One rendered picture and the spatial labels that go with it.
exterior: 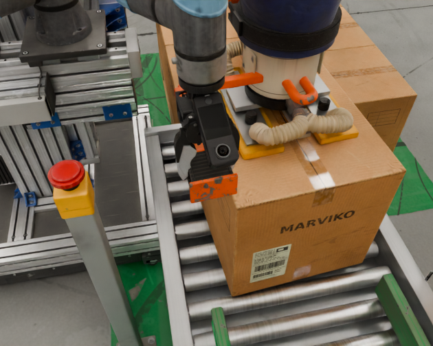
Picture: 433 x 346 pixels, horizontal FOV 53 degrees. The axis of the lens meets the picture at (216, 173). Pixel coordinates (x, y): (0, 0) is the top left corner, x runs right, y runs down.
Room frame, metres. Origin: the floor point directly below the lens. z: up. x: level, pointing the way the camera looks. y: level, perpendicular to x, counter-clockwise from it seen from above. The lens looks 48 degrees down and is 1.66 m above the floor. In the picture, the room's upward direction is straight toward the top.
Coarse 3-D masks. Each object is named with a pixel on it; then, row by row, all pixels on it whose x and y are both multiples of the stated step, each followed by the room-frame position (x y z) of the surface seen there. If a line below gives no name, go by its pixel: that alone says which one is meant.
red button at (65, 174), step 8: (64, 160) 0.60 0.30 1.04; (72, 160) 0.60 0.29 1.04; (56, 168) 0.57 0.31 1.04; (64, 168) 0.57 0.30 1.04; (72, 168) 0.57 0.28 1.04; (80, 168) 0.58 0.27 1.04; (48, 176) 0.56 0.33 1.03; (56, 176) 0.55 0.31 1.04; (64, 176) 0.55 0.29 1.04; (72, 176) 0.55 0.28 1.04; (80, 176) 0.56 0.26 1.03; (56, 184) 0.54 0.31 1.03; (64, 184) 0.54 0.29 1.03; (72, 184) 0.54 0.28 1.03
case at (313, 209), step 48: (336, 96) 0.92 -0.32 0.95; (288, 144) 0.74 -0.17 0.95; (336, 144) 0.74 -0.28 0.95; (384, 144) 0.74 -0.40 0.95; (240, 192) 0.59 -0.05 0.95; (288, 192) 0.59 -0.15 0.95; (336, 192) 0.61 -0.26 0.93; (384, 192) 0.64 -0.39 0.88; (240, 240) 0.55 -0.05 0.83; (288, 240) 0.58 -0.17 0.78; (336, 240) 0.62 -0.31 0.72; (240, 288) 0.55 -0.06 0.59
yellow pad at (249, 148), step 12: (240, 72) 1.00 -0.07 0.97; (228, 108) 0.85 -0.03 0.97; (240, 120) 0.79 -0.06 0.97; (252, 120) 0.78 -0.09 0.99; (264, 120) 0.79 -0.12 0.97; (240, 132) 0.76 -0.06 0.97; (240, 144) 0.72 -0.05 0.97; (252, 144) 0.71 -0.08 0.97; (252, 156) 0.69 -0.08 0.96; (264, 156) 0.70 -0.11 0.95
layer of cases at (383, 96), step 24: (168, 48) 1.82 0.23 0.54; (336, 48) 1.82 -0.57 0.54; (360, 48) 1.82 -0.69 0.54; (168, 72) 1.76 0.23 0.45; (336, 72) 1.62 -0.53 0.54; (360, 72) 1.62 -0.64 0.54; (384, 72) 1.62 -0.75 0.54; (168, 96) 1.93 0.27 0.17; (360, 96) 1.45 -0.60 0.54; (384, 96) 1.45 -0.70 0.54; (408, 96) 1.45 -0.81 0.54; (384, 120) 1.44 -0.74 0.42
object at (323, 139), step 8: (328, 96) 0.89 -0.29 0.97; (312, 104) 0.86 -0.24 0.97; (320, 104) 0.83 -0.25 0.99; (328, 104) 0.83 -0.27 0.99; (336, 104) 0.86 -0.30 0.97; (312, 112) 0.83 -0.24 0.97; (320, 112) 0.83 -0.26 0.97; (352, 128) 0.77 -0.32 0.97; (320, 136) 0.74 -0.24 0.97; (328, 136) 0.74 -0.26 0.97; (336, 136) 0.74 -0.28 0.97; (344, 136) 0.75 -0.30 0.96; (352, 136) 0.75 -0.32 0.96
